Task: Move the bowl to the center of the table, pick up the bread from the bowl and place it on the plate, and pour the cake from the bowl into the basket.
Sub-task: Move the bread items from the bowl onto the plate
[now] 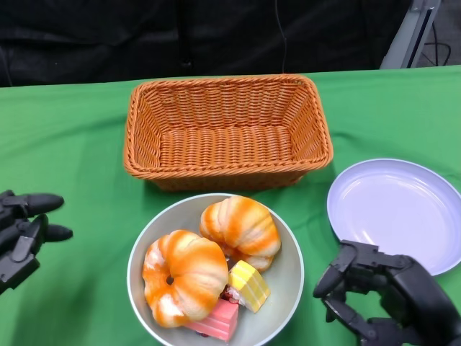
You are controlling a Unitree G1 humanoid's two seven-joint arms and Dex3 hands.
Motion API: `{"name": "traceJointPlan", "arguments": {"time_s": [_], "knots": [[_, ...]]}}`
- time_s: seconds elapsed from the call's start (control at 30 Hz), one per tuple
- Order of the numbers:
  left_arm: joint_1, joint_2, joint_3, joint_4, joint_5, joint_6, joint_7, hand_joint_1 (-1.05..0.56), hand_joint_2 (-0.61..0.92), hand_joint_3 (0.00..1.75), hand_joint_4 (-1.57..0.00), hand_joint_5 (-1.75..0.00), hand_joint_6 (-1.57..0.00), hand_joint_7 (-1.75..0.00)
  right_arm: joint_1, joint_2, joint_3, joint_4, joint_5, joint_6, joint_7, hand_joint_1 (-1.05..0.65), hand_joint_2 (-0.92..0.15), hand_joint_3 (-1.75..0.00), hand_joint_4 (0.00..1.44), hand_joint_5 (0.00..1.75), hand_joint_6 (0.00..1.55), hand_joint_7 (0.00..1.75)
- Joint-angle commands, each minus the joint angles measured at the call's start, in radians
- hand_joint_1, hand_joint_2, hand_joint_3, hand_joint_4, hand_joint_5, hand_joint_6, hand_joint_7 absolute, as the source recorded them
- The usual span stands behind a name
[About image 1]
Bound orange white ring bread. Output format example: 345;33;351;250
142;229;230;328
199;195;282;273

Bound dark cake with cream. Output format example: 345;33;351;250
219;284;246;307

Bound grey metal frame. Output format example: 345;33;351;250
378;0;442;69

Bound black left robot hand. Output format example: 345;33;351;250
0;190;74;295

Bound black backdrop cloth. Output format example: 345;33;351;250
0;0;413;89

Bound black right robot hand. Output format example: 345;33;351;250
312;239;461;346

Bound thin black hanging cable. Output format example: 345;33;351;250
273;0;288;75

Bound salmon pink cake slice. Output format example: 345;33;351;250
185;298;240;342

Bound black floor cables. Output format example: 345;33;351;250
423;21;453;68

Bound green tablecloth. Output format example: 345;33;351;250
0;63;461;346

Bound grey green bowl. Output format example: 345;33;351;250
126;192;305;346

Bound lavender plate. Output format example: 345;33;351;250
326;159;461;277

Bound yellow cake slice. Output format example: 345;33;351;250
228;259;271;313

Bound orange wicker basket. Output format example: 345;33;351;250
122;74;333;191

